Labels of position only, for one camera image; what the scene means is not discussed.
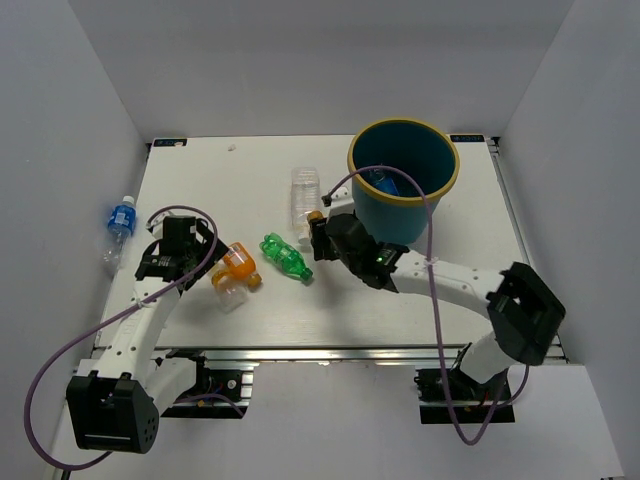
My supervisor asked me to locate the small orange juice bottle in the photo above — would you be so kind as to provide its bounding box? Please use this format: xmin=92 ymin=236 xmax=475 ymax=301
xmin=307 ymin=210 xmax=326 ymax=226

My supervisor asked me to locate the orange bottle with label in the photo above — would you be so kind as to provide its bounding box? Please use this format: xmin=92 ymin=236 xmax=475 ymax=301
xmin=223 ymin=242 xmax=262 ymax=290

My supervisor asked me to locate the clear plastic water bottle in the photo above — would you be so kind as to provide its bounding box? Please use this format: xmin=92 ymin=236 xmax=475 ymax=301
xmin=290 ymin=167 xmax=321 ymax=246

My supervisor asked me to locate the green plastic bottle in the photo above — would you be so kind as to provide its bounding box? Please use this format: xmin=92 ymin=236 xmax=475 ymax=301
xmin=259 ymin=233 xmax=313 ymax=282

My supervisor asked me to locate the blue label water bottle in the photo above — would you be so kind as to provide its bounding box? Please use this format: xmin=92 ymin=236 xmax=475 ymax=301
xmin=103 ymin=195 xmax=137 ymax=269

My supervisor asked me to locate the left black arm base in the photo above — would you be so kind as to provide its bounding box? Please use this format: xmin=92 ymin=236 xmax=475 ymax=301
xmin=162 ymin=349 xmax=251 ymax=420

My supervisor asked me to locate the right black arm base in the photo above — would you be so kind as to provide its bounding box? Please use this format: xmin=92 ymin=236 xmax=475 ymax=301
xmin=414 ymin=368 xmax=515 ymax=426

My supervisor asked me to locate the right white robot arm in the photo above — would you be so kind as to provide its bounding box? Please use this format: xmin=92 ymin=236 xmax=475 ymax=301
xmin=307 ymin=212 xmax=566 ymax=399

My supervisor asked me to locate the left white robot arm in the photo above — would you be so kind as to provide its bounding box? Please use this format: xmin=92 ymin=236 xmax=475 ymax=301
xmin=66 ymin=216 xmax=228 ymax=454

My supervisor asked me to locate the teal bin with yellow rim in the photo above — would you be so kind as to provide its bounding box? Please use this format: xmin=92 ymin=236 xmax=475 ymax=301
xmin=347 ymin=118 xmax=460 ymax=245

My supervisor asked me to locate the left blue corner sticker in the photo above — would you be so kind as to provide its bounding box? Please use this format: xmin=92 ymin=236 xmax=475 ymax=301
xmin=152 ymin=138 xmax=188 ymax=148

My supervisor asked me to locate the blue corner sticker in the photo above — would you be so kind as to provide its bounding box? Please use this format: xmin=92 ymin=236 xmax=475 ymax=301
xmin=152 ymin=138 xmax=188 ymax=148
xmin=450 ymin=134 xmax=485 ymax=143

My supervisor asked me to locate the right blue corner sticker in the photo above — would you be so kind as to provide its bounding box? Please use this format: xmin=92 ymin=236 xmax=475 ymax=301
xmin=450 ymin=134 xmax=485 ymax=143

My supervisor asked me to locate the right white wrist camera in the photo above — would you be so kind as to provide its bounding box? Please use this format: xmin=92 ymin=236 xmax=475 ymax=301
xmin=322 ymin=186 xmax=355 ymax=217

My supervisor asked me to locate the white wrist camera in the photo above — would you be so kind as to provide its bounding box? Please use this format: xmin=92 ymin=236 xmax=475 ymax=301
xmin=145 ymin=219 xmax=164 ymax=240
xmin=322 ymin=186 xmax=355 ymax=217

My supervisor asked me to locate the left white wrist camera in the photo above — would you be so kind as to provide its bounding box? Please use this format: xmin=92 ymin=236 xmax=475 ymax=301
xmin=145 ymin=219 xmax=164 ymax=240

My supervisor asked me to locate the aluminium table rail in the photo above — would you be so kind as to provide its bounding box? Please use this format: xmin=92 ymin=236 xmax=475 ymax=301
xmin=92 ymin=344 xmax=569 ymax=365

